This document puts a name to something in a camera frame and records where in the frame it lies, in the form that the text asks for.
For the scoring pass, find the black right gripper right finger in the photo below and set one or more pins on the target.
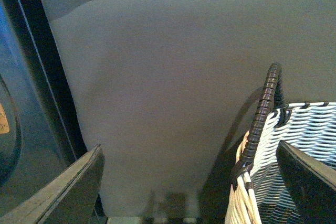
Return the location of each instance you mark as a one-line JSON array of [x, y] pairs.
[[311, 184]]

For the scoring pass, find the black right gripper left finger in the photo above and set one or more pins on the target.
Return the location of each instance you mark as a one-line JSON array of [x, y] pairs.
[[69, 198]]

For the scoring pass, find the grey front-load washing machine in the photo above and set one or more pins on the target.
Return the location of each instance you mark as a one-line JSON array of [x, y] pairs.
[[44, 137]]

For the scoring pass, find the white woven laundry basket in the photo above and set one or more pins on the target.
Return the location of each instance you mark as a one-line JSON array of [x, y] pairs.
[[257, 192]]

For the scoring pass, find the orange warning sticker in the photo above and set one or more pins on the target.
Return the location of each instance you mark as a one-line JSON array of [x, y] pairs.
[[4, 125]]

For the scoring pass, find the grey side panel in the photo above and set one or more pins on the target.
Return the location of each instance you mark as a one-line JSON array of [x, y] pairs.
[[168, 87]]

